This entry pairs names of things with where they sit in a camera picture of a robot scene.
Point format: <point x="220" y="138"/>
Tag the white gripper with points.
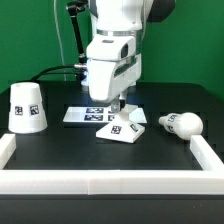
<point x="113" y="66"/>

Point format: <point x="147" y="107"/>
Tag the white lamp base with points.
<point x="127" y="125"/>

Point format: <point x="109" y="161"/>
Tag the white lamp bulb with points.
<point x="183" y="125"/>

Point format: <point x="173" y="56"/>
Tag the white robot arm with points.
<point x="127" y="18"/>

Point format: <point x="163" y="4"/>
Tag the white lamp shade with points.
<point x="26" y="113"/>

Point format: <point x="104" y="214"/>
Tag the white marker sheet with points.
<point x="99" y="115"/>

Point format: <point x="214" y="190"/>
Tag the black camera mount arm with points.
<point x="74" y="8"/>

